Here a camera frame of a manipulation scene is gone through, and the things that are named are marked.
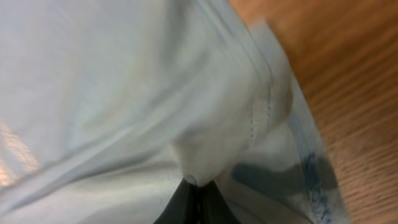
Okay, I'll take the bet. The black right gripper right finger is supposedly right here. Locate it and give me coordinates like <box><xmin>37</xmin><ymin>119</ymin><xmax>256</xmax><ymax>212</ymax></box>
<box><xmin>198</xmin><ymin>181</ymin><xmax>240</xmax><ymax>224</ymax></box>

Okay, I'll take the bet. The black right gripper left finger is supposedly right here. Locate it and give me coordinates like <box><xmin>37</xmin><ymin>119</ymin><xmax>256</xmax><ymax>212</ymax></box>
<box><xmin>154</xmin><ymin>179</ymin><xmax>198</xmax><ymax>224</ymax></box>

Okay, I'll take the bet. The light blue printed t-shirt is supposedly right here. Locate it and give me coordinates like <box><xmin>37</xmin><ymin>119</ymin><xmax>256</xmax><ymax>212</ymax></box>
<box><xmin>1</xmin><ymin>0</ymin><xmax>350</xmax><ymax>223</ymax></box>

